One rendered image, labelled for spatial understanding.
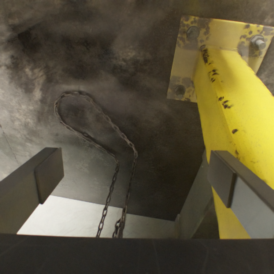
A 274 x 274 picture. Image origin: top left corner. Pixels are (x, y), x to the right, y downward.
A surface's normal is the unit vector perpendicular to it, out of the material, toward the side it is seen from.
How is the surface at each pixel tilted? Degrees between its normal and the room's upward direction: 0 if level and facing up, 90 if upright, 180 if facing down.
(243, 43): 0
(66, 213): 90
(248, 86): 90
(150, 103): 0
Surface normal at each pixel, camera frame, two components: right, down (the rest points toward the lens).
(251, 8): -0.14, 0.64
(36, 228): 0.07, -0.75
